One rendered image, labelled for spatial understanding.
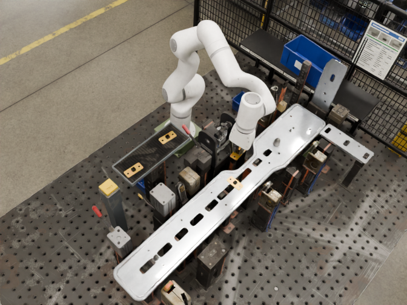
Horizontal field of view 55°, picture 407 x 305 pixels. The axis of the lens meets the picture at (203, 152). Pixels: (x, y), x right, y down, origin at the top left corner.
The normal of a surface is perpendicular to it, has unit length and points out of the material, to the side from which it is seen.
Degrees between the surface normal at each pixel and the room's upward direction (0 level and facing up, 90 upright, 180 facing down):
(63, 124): 0
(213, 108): 0
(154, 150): 0
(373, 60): 90
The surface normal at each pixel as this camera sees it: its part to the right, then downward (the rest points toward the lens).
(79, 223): 0.05, -0.57
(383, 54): -0.68, 0.58
